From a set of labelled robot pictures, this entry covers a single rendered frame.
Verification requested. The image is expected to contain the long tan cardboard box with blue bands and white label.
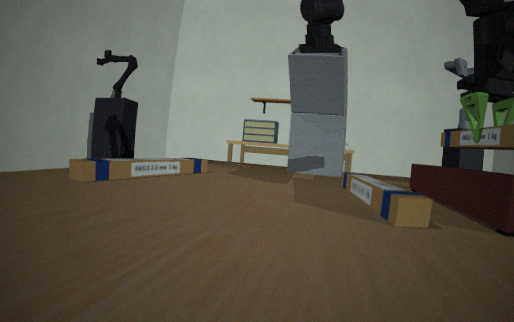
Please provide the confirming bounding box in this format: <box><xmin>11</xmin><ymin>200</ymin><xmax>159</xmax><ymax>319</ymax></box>
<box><xmin>69</xmin><ymin>158</ymin><xmax>208</xmax><ymax>182</ymax></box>

